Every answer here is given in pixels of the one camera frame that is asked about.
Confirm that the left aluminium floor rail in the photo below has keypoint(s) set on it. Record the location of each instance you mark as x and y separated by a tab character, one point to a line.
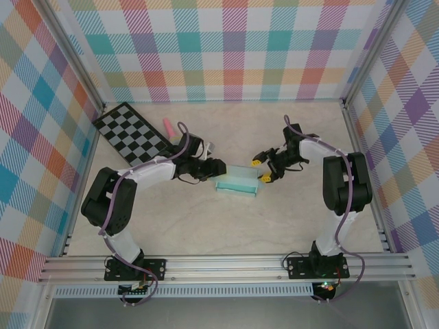
90	154

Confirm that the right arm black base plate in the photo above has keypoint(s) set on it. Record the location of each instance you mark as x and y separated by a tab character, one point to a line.
296	267

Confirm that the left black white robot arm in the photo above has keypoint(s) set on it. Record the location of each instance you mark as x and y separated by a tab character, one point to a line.
106	202

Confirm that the left aluminium frame post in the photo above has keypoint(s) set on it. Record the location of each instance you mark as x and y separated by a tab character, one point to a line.
73	58

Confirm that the right aluminium frame post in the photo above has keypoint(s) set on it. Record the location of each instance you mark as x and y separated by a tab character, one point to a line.
372	51

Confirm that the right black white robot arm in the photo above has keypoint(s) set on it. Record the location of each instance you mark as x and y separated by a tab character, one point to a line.
346	185

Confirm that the right aluminium floor rail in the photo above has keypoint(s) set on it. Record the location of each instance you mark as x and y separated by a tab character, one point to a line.
361	154

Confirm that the long aluminium mounting rail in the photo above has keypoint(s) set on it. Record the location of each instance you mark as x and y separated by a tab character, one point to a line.
223	269

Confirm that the aluminium floor rail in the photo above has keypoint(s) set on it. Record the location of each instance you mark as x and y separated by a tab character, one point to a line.
361	154
90	154

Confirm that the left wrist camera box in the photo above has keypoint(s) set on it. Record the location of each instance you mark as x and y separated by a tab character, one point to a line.
209	148

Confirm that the black grey checkerboard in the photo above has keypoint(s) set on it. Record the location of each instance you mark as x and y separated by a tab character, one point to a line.
127	127

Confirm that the pink toy microphone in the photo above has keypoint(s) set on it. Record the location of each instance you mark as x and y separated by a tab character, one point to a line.
168	127

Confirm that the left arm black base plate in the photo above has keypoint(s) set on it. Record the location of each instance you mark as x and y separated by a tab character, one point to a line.
157	269

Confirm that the light teal paper box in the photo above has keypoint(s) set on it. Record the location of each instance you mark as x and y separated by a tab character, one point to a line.
240	178

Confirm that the aluminium frame post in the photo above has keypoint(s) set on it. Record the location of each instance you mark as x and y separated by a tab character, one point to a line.
73	58
372	51

